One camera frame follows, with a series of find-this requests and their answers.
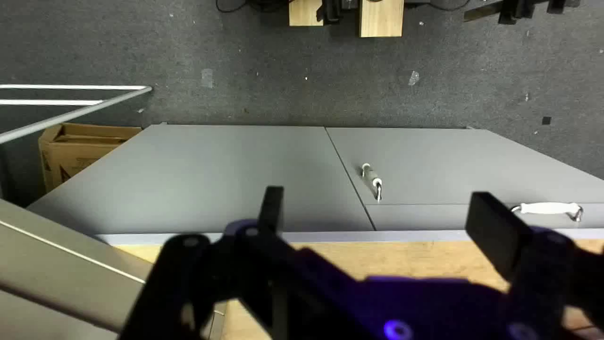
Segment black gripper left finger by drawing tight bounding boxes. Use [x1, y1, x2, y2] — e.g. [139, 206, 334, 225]
[256, 185, 285, 236]

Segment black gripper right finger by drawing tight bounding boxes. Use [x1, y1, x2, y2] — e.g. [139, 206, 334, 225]
[464, 191, 532, 279]

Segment grey under-table cabinet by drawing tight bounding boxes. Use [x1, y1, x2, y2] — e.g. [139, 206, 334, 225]
[30, 124, 604, 243]

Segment wooden block on floor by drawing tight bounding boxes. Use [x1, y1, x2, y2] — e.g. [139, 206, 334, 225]
[288, 0, 322, 28]

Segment brown cardboard box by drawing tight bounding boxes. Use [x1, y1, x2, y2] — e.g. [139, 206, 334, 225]
[37, 123, 139, 191]

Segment white cabinet drawer handle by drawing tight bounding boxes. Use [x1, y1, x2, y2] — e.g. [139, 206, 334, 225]
[511, 202, 583, 221]

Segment silver cabinet door handle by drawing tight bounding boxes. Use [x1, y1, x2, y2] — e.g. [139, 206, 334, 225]
[360, 162, 383, 200]

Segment silver metal rail frame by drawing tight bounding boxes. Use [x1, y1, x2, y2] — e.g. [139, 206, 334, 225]
[0, 83, 153, 143]

